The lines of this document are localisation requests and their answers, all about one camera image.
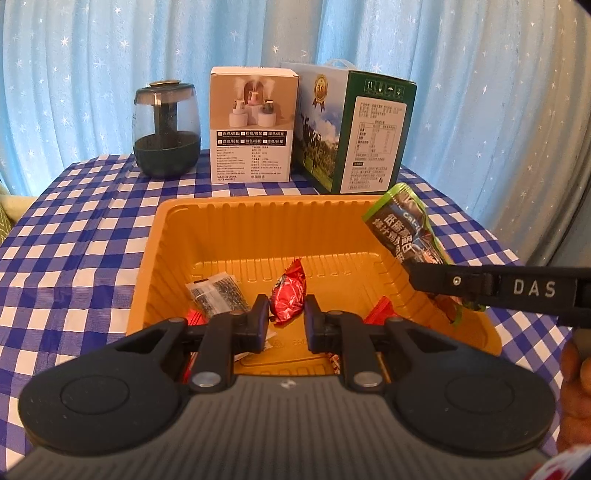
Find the grey curtain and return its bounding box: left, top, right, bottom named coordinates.
left=531, top=28, right=591, bottom=268

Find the white humidifier box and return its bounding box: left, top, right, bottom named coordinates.
left=210, top=65, right=300, bottom=186

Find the clear grey snack packet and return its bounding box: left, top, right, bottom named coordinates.
left=185, top=272, right=251, bottom=320

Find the dark green-edged snack packet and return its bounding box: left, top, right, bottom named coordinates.
left=361, top=183, right=465, bottom=327

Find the yellow-green sofa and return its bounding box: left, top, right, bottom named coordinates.
left=0, top=182, right=38, bottom=241

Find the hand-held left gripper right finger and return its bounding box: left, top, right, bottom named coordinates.
left=305, top=294, right=456, bottom=394

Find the person's printed clothing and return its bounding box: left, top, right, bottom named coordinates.
left=529, top=444, right=591, bottom=480

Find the person's right hand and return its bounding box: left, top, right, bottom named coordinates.
left=557, top=336, right=591, bottom=454

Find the orange plastic tray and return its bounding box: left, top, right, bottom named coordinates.
left=126, top=195, right=504, bottom=385

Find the green carton with handle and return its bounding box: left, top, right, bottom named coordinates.
left=280, top=59, right=418, bottom=195

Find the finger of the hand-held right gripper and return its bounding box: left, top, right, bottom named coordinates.
left=403, top=261, right=591, bottom=327

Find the blue checkered tablecloth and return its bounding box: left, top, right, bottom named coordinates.
left=0, top=152, right=591, bottom=462

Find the blue star curtain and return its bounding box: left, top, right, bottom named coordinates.
left=0, top=0, right=555, bottom=232

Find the dark glass humidifier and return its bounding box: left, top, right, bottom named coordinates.
left=132, top=80, right=202, bottom=179

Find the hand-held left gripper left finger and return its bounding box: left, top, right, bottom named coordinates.
left=111, top=294, right=271, bottom=394

